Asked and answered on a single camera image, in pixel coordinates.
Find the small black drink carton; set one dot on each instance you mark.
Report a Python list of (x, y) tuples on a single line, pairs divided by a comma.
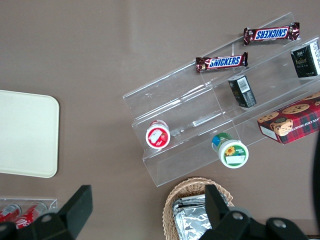
[(306, 60), (242, 91)]

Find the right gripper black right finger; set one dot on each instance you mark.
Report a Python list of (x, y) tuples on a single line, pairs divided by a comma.
[(216, 210)]

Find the clear acrylic stepped shelf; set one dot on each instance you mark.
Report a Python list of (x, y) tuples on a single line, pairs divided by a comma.
[(180, 100)]

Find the light wicker basket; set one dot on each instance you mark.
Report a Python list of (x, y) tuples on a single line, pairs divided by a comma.
[(190, 186)]

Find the red tartan cookie box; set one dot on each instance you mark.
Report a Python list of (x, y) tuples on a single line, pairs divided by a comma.
[(292, 122)]

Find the beige plastic tray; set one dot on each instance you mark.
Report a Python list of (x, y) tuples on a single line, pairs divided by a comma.
[(27, 135)]

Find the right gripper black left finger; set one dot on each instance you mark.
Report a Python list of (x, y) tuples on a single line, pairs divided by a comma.
[(77, 207)]

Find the clear acrylic bottle rack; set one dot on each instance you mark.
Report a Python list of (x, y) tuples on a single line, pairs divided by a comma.
[(51, 203)]

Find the silver foil packet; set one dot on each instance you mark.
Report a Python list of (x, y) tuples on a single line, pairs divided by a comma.
[(190, 217)]

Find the green label yogurt cup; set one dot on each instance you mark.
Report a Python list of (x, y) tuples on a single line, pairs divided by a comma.
[(232, 153)]

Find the red label yogurt cup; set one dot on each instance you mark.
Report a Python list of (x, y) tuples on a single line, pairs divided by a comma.
[(158, 136)]

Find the brown Snickers bar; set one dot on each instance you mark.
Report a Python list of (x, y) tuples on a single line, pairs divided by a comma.
[(222, 62), (271, 33)]

